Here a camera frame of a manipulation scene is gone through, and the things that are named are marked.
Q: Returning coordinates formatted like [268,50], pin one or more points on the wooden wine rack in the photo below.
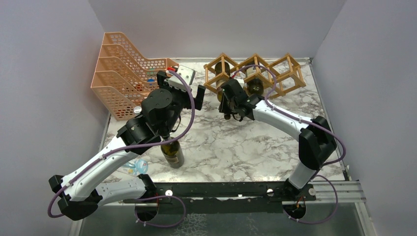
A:
[280,77]

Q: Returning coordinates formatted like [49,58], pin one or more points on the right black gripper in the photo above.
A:
[223,108]

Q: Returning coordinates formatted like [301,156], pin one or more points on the green wine bottle front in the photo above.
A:
[173,154]

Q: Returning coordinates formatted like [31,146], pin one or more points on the small clear bottle silver cap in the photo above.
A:
[137,110]

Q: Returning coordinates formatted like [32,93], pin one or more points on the plastic water bottle blue label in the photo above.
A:
[135,167]

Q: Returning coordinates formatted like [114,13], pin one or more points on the green wine bottle back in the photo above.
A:
[255,86]

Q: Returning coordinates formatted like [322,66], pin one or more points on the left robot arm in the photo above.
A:
[81,192]

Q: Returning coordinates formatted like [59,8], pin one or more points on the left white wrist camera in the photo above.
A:
[183,75]

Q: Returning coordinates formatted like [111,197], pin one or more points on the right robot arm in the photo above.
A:
[315,144]

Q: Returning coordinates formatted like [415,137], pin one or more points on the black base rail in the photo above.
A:
[223,197]

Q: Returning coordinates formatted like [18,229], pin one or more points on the orange plastic file organizer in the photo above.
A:
[123,77]

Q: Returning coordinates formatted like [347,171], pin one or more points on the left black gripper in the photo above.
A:
[197,101]

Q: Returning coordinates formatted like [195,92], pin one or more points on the green wine bottle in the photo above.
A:
[255,86]
[224,71]
[173,154]

